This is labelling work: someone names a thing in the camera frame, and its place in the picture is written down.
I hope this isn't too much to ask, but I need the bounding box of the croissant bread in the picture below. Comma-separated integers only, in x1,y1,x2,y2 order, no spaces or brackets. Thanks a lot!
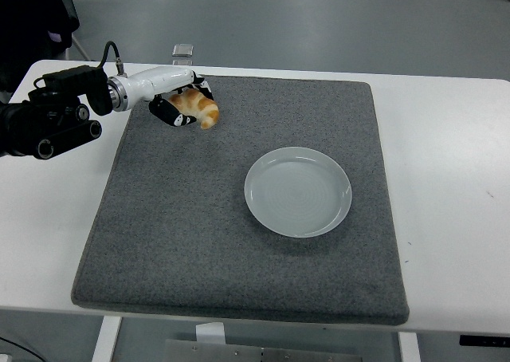
167,89,221,130

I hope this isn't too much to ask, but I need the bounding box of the grey felt mat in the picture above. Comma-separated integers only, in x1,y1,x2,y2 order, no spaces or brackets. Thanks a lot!
70,72,411,326

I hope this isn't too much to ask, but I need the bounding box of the thin black floor cable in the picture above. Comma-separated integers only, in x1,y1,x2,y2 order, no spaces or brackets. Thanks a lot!
0,336,41,362

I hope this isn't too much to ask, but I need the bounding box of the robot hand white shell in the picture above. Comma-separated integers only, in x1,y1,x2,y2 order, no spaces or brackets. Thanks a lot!
125,66,215,128

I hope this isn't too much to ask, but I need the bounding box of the grey metal plate with screws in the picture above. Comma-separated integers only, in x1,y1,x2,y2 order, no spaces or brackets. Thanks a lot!
163,339,363,362

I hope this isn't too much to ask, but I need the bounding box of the pale grey round plate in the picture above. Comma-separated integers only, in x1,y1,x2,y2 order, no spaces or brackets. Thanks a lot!
243,146,353,239

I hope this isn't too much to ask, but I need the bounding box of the black table control box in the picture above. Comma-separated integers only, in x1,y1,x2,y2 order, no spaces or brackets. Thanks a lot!
458,333,510,348

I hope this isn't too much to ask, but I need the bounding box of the person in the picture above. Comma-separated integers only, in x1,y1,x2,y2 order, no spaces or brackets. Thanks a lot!
0,0,80,104

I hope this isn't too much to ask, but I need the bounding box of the white table leg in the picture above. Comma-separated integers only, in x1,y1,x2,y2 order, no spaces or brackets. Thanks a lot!
92,316,123,362
398,332,422,362

